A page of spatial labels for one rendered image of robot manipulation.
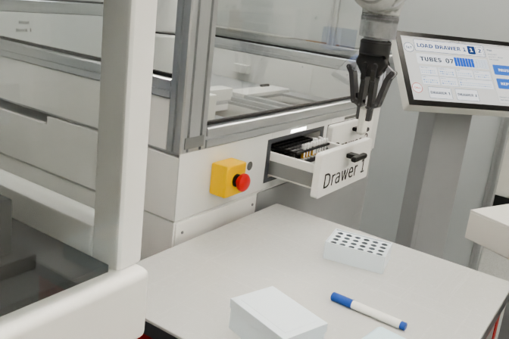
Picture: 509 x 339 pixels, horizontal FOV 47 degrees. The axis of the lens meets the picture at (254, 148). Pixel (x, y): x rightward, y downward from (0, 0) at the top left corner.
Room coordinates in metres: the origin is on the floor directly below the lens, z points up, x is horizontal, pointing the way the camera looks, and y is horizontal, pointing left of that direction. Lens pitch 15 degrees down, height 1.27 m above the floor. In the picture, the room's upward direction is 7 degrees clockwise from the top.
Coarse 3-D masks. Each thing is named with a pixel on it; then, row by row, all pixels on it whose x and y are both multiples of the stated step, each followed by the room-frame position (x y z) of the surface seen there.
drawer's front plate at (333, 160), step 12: (348, 144) 1.45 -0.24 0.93; (360, 144) 1.48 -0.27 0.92; (324, 156) 1.32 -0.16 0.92; (336, 156) 1.37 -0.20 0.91; (324, 168) 1.33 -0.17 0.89; (336, 168) 1.38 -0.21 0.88; (348, 168) 1.44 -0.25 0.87; (360, 168) 1.51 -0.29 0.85; (312, 180) 1.32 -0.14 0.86; (336, 180) 1.39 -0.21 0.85; (348, 180) 1.45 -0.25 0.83; (312, 192) 1.32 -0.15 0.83; (324, 192) 1.34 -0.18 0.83
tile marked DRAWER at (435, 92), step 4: (428, 88) 2.08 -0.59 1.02; (432, 88) 2.08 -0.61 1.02; (436, 88) 2.09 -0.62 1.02; (440, 88) 2.09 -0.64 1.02; (444, 88) 2.10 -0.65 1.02; (448, 88) 2.10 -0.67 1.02; (432, 92) 2.07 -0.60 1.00; (436, 92) 2.08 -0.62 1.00; (440, 92) 2.08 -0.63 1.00; (444, 92) 2.09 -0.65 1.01; (448, 92) 2.09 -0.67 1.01; (432, 96) 2.06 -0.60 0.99; (436, 96) 2.06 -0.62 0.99; (440, 96) 2.07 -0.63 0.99; (444, 96) 2.07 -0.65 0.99; (448, 96) 2.08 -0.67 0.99; (452, 96) 2.09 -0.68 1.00
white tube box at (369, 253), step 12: (336, 240) 1.14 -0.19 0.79; (348, 240) 1.14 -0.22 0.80; (360, 240) 1.15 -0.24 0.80; (372, 240) 1.16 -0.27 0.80; (324, 252) 1.11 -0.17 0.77; (336, 252) 1.10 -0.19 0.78; (348, 252) 1.10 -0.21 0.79; (360, 252) 1.09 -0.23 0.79; (372, 252) 1.10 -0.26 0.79; (384, 252) 1.10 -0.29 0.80; (348, 264) 1.09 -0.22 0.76; (360, 264) 1.09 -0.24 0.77; (372, 264) 1.08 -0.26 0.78; (384, 264) 1.07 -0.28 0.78
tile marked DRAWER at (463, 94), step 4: (456, 92) 2.10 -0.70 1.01; (460, 92) 2.11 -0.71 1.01; (464, 92) 2.11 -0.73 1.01; (468, 92) 2.12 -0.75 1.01; (472, 92) 2.12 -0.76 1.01; (476, 92) 2.13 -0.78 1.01; (460, 96) 2.10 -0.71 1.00; (464, 96) 2.10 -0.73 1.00; (468, 96) 2.11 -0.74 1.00; (472, 96) 2.11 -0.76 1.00; (476, 96) 2.12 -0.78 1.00; (464, 100) 2.09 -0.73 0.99; (468, 100) 2.10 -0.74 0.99; (472, 100) 2.10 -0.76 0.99; (476, 100) 2.11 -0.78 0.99
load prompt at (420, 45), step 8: (416, 40) 2.20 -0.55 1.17; (424, 40) 2.21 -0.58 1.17; (416, 48) 2.17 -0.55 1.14; (424, 48) 2.19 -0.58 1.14; (432, 48) 2.20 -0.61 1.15; (440, 48) 2.21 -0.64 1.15; (448, 48) 2.22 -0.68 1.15; (456, 48) 2.23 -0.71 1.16; (464, 48) 2.25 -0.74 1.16; (472, 48) 2.26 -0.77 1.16; (480, 48) 2.27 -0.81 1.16; (480, 56) 2.25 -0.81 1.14
